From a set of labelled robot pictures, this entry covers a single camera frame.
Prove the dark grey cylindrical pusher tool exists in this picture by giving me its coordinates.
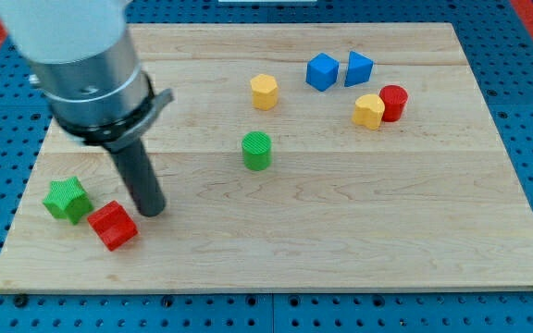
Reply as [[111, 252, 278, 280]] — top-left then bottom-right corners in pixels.
[[109, 139, 167, 217]]

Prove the light wooden board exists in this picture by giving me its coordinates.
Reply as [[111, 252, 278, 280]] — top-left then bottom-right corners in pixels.
[[0, 23, 533, 294]]

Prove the blue triangle block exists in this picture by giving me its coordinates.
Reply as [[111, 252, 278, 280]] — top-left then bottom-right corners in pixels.
[[344, 51, 374, 87]]

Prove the yellow heart block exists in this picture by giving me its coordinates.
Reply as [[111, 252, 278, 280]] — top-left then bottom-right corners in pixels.
[[351, 94, 385, 130]]

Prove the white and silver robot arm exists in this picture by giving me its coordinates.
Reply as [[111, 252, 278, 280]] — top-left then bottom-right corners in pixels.
[[0, 0, 173, 216]]

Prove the yellow hexagon block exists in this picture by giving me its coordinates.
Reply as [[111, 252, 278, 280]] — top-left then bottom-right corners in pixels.
[[250, 74, 279, 111]]

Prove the blue cube block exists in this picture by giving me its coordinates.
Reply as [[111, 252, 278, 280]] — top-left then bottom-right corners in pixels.
[[305, 53, 340, 92]]

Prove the red star block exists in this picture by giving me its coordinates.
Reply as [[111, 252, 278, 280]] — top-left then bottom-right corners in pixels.
[[87, 201, 138, 252]]

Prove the red cylinder block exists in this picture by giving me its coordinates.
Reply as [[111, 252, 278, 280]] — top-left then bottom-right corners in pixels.
[[379, 85, 408, 122]]

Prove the green cylinder block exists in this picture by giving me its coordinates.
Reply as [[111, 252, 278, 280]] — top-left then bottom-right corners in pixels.
[[242, 131, 271, 171]]

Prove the green star block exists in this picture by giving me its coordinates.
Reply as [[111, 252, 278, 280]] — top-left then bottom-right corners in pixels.
[[43, 176, 93, 225]]

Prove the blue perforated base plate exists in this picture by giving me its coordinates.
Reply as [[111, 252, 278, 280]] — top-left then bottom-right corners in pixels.
[[0, 0, 533, 332]]

